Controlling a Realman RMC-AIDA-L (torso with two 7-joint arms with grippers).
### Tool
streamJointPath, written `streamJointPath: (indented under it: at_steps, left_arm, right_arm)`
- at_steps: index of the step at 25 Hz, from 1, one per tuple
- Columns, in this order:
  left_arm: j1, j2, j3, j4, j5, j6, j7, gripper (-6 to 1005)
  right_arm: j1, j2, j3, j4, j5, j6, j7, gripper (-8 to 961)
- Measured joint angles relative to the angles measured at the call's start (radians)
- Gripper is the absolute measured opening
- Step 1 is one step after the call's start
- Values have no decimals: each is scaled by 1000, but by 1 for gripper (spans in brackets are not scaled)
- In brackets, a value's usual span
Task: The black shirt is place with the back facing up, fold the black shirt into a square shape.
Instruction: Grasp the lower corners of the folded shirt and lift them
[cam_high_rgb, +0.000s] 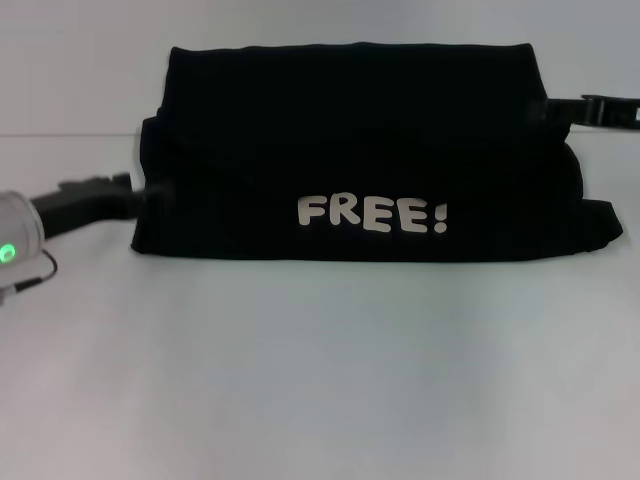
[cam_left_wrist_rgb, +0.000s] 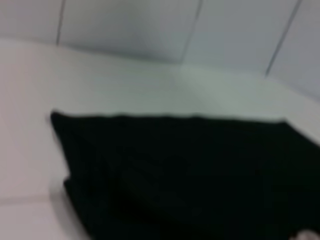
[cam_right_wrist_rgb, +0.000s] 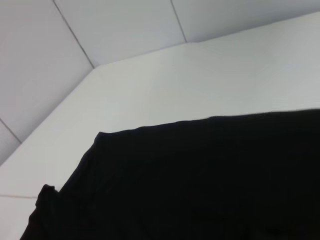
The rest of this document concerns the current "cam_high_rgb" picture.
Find black shirt with white print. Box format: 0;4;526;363
128;43;626;264

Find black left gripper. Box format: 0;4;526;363
28;171;175;237

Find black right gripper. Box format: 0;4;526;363
528;94;640;130

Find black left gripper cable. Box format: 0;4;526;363
0;248;60;307

